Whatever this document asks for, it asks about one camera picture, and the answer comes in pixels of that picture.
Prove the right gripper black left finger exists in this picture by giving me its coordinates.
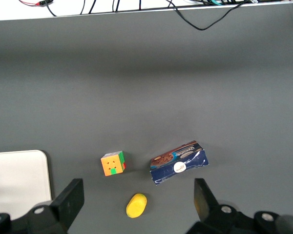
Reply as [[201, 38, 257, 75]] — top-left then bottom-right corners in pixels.
[[0, 178, 85, 234]]

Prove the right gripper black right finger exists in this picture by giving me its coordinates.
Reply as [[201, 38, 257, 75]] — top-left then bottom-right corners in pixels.
[[185, 177, 280, 234]]

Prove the blue cookie box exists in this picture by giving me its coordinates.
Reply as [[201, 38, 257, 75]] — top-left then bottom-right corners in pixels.
[[149, 140, 209, 186]]

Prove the beige plastic tray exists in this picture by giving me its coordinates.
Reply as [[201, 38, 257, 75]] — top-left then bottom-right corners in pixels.
[[0, 149, 52, 213]]

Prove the orange rubik's cube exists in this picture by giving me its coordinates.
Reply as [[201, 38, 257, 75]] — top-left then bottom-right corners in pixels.
[[100, 150, 126, 177]]

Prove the yellow sponge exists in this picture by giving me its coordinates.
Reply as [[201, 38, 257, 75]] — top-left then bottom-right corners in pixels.
[[126, 193, 148, 219]]

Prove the dark grey table mat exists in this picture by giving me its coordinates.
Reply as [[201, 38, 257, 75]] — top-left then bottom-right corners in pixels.
[[0, 1, 293, 234]]

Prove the black looped cable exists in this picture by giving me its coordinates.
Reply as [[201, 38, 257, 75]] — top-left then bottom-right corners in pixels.
[[169, 0, 254, 31]]

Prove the black thin cable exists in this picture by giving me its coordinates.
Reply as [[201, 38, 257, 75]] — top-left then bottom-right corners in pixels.
[[44, 0, 58, 18]]

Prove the red thin cable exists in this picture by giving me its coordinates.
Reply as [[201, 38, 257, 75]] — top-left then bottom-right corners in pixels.
[[18, 0, 47, 7]]

